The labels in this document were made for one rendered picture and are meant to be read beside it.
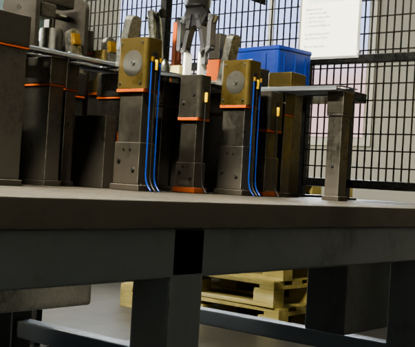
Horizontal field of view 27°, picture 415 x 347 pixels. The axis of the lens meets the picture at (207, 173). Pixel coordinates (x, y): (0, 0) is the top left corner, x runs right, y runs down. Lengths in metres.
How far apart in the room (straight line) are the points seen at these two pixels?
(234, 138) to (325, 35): 0.74
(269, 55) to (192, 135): 0.65
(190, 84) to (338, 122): 0.42
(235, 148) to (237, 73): 0.19
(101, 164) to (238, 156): 0.36
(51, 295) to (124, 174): 0.54
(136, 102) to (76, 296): 0.58
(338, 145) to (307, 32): 0.68
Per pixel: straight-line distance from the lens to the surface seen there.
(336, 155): 2.28
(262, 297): 4.30
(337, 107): 2.29
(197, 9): 2.43
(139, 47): 1.96
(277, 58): 2.66
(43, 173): 1.95
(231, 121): 2.21
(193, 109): 2.11
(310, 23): 2.87
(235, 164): 2.19
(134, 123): 1.95
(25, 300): 1.46
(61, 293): 1.51
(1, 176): 1.68
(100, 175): 2.06
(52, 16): 2.26
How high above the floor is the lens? 0.73
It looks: 1 degrees up
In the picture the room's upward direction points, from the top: 3 degrees clockwise
